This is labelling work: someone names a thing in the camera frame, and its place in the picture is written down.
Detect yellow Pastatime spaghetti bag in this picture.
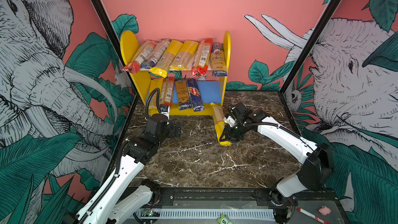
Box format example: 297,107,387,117
210,103,231,146

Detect Ankara spaghetti bag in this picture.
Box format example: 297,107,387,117
209,43,228,77

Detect yellow shelf pink blue boards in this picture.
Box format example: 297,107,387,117
120,31,227,116

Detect blue yellow crest spaghetti bag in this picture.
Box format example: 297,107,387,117
175,79,192,111

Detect red-ended labelled spaghetti bag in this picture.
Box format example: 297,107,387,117
160,77,175,107

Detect blue yellow-ended spaghetti bag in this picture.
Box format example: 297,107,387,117
141,38,172,69

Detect pink eraser piece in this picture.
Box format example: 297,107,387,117
318,206,331,216

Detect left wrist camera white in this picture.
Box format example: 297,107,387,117
160,104,171,119

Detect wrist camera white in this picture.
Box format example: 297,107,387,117
223,116,237,128
160,104,171,119

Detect red white marker pen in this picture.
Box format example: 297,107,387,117
298,208,330,224

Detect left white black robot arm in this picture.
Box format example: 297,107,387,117
62,106,181,224

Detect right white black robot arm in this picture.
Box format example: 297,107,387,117
212,103,334,224

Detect blue Barilla spaghetti box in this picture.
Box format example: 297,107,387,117
187,78,205,112

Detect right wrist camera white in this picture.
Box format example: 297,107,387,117
223,116,237,128

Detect white perforated vent strip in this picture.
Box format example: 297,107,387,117
135,208,275,221

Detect green white sticker tag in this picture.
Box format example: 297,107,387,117
218,214,233,224

